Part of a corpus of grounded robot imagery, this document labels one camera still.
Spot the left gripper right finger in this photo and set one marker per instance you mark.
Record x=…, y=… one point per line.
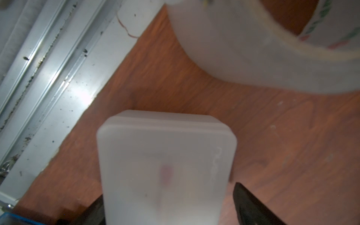
x=250, y=210

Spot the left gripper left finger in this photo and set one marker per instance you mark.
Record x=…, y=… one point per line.
x=93, y=215

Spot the translucent pencil case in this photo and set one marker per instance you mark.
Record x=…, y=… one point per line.
x=161, y=168

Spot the clear tape roll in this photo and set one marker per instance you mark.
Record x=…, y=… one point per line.
x=240, y=42

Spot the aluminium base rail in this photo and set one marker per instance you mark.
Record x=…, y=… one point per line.
x=71, y=52

